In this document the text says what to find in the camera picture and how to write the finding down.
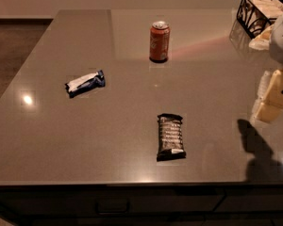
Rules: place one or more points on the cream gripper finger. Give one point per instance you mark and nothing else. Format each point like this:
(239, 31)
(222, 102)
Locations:
(269, 103)
(262, 41)

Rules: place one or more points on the orange soda can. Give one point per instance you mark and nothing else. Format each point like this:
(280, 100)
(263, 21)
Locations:
(159, 41)

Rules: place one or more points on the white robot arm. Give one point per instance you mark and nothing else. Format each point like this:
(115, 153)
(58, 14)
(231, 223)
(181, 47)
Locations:
(276, 47)

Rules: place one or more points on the black chocolate bar wrapper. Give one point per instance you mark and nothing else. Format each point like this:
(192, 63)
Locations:
(170, 140)

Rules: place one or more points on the blue white snack wrapper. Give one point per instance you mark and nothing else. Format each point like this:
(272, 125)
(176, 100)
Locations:
(85, 83)

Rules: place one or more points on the black wire basket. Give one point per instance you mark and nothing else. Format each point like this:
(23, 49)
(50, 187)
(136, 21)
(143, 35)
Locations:
(256, 15)

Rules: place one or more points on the dark drawer handle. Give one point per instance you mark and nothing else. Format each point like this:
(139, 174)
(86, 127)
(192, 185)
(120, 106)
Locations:
(111, 207)

